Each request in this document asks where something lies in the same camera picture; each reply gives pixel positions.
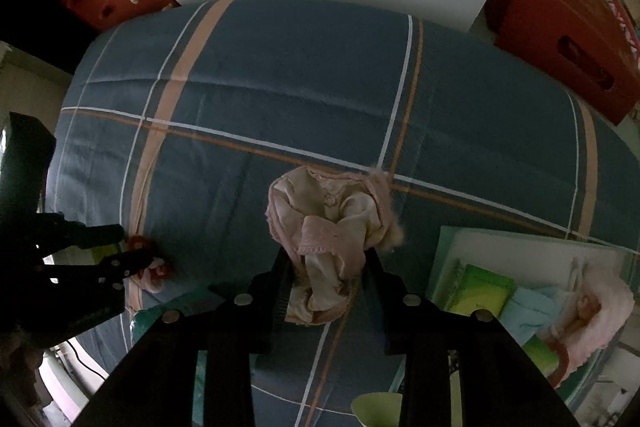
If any red cardboard box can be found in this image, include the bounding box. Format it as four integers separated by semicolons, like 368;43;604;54
474;0;640;126

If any light blue cloth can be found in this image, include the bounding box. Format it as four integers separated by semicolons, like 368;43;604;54
499;286;562;344

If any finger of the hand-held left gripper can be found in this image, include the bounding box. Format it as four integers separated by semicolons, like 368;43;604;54
47;247;157;286
45;217;127;254

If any dark green cloth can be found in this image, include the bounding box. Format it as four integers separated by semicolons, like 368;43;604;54
521;336;562;374

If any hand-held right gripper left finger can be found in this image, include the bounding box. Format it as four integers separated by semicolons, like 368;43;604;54
72;251;295;427

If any red flower item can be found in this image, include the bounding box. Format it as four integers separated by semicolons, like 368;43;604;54
126;233;174;294

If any pale green soft item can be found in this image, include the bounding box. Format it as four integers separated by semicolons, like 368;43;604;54
349;391;404;427

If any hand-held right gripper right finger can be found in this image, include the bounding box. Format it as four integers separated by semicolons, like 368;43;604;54
365;247;582;427

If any pink fluffy cloth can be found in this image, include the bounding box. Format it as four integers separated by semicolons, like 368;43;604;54
536;263;637;384

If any teal folded cloth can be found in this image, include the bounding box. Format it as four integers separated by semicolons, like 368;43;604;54
131;296;227;427

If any pink satin underwear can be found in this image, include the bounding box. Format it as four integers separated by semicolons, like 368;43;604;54
264;166;407;327

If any clear plastic storage bin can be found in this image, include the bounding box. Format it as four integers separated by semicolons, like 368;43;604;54
427;226;640;389

